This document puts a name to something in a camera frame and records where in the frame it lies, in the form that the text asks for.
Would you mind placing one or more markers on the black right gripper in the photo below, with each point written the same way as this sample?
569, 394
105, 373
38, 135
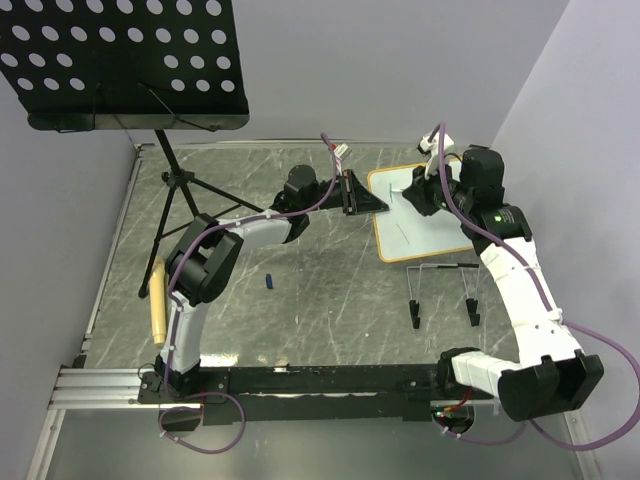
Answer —
418, 192

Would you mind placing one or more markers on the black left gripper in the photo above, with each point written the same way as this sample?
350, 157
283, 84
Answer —
356, 198

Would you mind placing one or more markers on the yellow framed small whiteboard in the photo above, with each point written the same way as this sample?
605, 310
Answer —
403, 234

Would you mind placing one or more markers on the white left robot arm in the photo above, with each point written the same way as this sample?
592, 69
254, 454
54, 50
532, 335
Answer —
201, 264

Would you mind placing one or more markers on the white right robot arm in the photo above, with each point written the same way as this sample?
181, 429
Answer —
552, 374

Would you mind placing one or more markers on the wooden rolling pin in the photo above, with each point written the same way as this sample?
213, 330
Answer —
157, 298

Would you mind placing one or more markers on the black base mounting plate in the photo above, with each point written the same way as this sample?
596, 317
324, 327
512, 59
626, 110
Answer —
226, 395

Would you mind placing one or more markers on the black perforated music stand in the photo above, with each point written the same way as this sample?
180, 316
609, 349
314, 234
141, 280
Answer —
81, 66

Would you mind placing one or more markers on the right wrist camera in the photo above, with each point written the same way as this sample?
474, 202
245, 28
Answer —
434, 145

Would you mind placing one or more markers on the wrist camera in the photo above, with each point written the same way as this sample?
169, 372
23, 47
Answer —
342, 150
434, 145

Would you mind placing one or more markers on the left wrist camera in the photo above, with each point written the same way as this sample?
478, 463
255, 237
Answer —
342, 150

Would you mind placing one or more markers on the wire whiteboard easel stand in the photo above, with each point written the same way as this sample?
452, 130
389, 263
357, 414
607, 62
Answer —
430, 283

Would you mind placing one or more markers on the aluminium rail frame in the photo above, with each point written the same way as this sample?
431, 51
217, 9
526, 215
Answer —
317, 310

